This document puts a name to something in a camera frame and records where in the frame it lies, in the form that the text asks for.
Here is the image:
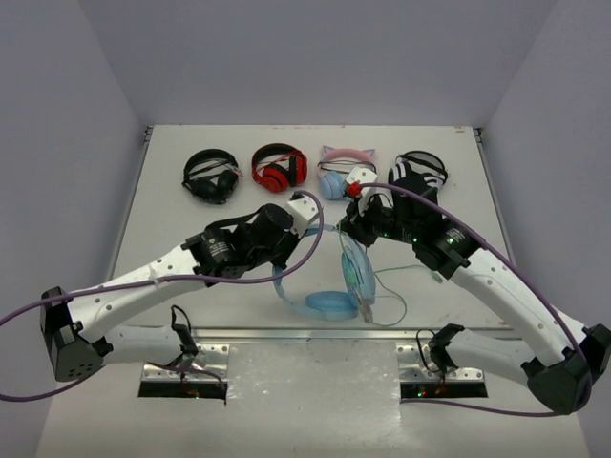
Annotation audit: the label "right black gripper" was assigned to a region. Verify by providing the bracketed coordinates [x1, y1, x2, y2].
[338, 189, 419, 248]

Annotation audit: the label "green headphone cable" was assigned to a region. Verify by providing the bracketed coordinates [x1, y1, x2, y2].
[336, 228, 443, 327]

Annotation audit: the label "light blue gaming headphones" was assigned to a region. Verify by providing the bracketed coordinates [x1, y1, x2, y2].
[273, 225, 376, 323]

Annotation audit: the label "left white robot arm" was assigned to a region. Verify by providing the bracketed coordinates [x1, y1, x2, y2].
[41, 197, 319, 383]

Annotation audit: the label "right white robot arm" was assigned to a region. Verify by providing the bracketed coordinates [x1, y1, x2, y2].
[339, 184, 610, 417]

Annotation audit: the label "white and black headphones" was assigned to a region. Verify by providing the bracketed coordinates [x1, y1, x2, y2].
[388, 150, 449, 191]

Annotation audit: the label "red and black headphones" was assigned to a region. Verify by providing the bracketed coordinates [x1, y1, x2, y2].
[251, 143, 308, 194]

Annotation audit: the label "blue pink cat-ear headphones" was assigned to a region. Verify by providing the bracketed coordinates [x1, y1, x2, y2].
[317, 145, 377, 200]

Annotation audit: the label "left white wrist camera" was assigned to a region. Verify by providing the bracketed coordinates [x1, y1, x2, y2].
[284, 193, 319, 238]

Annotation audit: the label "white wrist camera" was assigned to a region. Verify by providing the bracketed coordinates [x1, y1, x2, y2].
[344, 166, 378, 216]
[284, 193, 319, 238]

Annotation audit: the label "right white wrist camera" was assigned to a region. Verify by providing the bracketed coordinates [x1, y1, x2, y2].
[344, 166, 378, 216]

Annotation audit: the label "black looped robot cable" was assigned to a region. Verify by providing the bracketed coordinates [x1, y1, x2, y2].
[415, 324, 462, 378]

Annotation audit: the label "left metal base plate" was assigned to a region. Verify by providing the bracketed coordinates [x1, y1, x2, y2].
[137, 341, 231, 403]

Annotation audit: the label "metal base plate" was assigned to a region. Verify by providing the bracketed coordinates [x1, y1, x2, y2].
[137, 341, 231, 403]
[395, 341, 489, 400]

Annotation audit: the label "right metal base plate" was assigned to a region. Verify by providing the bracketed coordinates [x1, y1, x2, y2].
[395, 341, 489, 400]

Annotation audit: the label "aluminium table edge rail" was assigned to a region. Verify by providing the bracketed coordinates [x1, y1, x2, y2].
[104, 325, 521, 342]

